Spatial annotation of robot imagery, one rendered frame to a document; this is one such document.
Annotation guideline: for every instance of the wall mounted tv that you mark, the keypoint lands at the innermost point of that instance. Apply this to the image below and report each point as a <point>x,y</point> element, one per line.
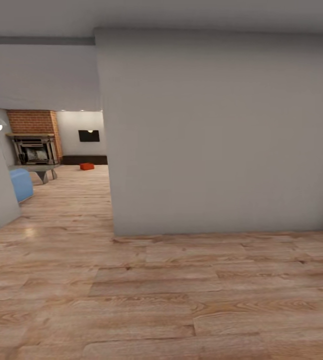
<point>89,135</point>

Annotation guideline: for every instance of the coffee table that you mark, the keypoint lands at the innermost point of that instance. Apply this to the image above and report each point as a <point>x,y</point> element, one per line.
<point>41,170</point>

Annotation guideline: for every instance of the storage box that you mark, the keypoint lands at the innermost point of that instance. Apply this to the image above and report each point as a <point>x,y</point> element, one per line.
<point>86,166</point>

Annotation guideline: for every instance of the wood fireplace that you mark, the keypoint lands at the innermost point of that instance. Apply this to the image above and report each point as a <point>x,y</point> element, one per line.
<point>34,149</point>

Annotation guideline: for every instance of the sofa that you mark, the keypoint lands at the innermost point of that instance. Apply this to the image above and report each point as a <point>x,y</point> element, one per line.
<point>22,184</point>

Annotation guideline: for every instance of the cabinet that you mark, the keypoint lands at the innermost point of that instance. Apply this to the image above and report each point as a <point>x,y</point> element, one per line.
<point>81,159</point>

